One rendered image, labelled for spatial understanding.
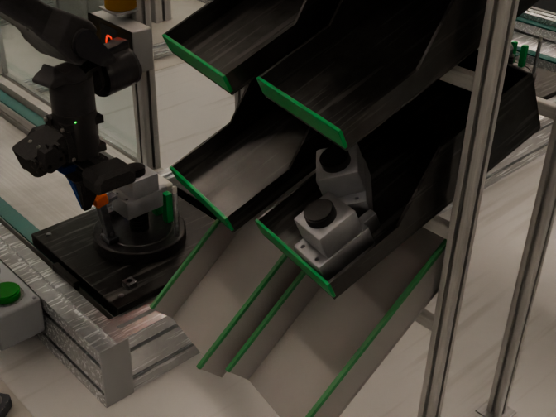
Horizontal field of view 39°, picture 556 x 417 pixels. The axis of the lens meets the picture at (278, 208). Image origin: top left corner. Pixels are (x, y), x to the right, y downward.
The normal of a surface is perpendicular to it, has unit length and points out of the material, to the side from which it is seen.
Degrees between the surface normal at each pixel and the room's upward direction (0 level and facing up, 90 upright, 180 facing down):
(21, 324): 90
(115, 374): 90
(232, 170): 25
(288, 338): 45
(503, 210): 0
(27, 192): 0
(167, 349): 90
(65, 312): 0
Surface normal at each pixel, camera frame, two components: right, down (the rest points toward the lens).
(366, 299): -0.58, -0.40
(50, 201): 0.03, -0.85
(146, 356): 0.68, 0.41
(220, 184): -0.33, -0.65
